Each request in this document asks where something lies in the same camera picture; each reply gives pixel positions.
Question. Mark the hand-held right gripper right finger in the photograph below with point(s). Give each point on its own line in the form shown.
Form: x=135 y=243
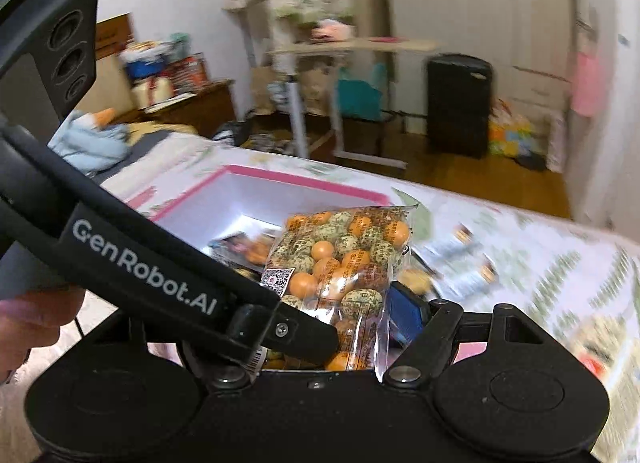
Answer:
x=405 y=307

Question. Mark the pink tissue pack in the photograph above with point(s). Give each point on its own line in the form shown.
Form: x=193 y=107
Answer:
x=332 y=29

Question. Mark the pink cardboard box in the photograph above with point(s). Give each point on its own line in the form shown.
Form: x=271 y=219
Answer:
x=235 y=198

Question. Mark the light blue cloth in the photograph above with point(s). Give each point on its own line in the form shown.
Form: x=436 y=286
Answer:
x=87 y=140

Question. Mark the white snack bar packet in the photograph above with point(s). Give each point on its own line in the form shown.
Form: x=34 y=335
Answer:
x=460 y=265
x=240 y=247

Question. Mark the wooden nightstand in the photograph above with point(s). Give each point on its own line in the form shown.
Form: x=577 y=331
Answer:
x=200 y=108

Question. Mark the white wardrobe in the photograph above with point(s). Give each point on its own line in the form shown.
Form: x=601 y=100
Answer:
x=530 y=43

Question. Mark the person's left hand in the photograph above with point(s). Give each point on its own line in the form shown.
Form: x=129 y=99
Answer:
x=35 y=323

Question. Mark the red printed bag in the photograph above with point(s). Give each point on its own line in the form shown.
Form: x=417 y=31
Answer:
x=190 y=72

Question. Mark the wooden adjustable side table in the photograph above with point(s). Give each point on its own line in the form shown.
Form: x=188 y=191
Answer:
x=350 y=45

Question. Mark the black suitcase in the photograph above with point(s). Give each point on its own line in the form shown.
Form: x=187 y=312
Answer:
x=459 y=103

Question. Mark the teal shopping bag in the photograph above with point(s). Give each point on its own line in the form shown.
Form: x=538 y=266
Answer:
x=360 y=93

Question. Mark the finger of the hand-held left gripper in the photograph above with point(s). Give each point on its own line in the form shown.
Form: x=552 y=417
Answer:
x=300 y=338

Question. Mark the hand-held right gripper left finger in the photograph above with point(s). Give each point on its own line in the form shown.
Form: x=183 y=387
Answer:
x=227 y=377

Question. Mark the floral bed sheet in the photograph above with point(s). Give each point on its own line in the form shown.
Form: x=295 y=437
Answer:
x=525 y=263

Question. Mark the clear bag of coated peanuts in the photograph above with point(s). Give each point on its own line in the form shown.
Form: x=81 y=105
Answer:
x=345 y=263

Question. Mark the colourful gift bag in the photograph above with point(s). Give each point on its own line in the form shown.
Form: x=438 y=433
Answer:
x=510 y=130

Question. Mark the pink paper bag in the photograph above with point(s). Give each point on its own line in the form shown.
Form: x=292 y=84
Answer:
x=586 y=83

